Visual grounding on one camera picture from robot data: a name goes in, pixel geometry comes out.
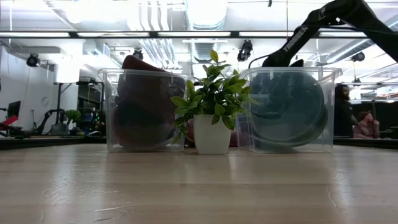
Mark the dark grey-blue cap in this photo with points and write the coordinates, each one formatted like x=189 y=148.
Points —
x=298 y=105

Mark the dark red cap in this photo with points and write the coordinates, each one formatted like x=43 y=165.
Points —
x=140 y=93

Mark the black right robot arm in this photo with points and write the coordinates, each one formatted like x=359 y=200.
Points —
x=298 y=37

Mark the black ceiling spotlight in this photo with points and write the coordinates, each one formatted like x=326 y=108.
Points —
x=356 y=80
x=138 y=53
x=32 y=60
x=358 y=56
x=245 y=51

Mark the green leafy plant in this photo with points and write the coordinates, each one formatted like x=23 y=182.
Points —
x=217 y=93

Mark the clear plastic storage bin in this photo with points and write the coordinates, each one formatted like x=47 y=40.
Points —
x=105 y=73
x=332 y=93

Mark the white plant pot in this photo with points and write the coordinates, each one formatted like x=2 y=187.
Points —
x=211 y=137

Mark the standing person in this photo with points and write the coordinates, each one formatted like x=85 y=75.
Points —
x=343 y=115

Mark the seated person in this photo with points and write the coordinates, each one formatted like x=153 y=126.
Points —
x=368 y=127

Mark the dark background table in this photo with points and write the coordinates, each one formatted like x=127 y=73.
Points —
x=367 y=143
x=46 y=142

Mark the dark room partition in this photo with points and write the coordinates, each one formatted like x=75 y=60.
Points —
x=387 y=115

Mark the dark electronics equipment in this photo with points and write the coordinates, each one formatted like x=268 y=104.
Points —
x=90 y=121

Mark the small green background plant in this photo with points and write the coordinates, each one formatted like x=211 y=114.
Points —
x=73 y=114

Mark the white rectangular box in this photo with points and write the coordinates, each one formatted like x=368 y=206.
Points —
x=66 y=73

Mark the black stand pole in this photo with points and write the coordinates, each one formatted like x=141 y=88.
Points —
x=59 y=102

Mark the black computer monitor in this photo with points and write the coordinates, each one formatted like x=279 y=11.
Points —
x=14 y=109

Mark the red flat object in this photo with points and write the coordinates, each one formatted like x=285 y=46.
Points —
x=9 y=120

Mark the silver round ventilation duct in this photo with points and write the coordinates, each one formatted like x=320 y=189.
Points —
x=205 y=12

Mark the black frame bar with lights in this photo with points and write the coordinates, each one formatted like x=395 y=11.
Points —
x=73 y=34

